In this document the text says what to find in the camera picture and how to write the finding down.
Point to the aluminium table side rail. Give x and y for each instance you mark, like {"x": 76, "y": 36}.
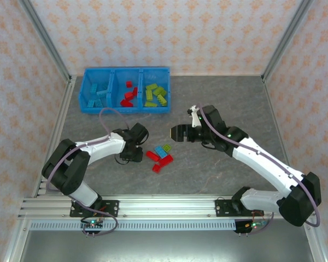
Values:
{"x": 281, "y": 136}
{"x": 60, "y": 117}

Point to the green lego brick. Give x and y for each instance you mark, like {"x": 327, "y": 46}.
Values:
{"x": 167, "y": 147}
{"x": 151, "y": 86}
{"x": 159, "y": 90}
{"x": 148, "y": 94}
{"x": 161, "y": 100}
{"x": 151, "y": 104}

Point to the small circuit board with leds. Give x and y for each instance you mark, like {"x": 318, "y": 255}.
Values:
{"x": 92, "y": 224}
{"x": 252, "y": 225}

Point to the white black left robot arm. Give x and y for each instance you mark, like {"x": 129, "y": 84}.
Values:
{"x": 104, "y": 147}

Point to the blue lego brick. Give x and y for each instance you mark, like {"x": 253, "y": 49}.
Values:
{"x": 98, "y": 102}
{"x": 160, "y": 151}
{"x": 93, "y": 88}
{"x": 101, "y": 93}
{"x": 90, "y": 103}

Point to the aluminium lower frame post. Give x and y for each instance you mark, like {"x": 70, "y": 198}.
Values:
{"x": 314, "y": 243}
{"x": 16, "y": 240}

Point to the aluminium upright frame post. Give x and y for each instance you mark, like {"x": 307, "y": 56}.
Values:
{"x": 46, "y": 38}
{"x": 286, "y": 38}

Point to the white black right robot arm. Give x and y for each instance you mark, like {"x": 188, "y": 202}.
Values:
{"x": 262, "y": 161}

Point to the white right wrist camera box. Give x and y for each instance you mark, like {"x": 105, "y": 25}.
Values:
{"x": 194, "y": 116}

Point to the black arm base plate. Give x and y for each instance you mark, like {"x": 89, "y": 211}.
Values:
{"x": 112, "y": 208}
{"x": 221, "y": 208}

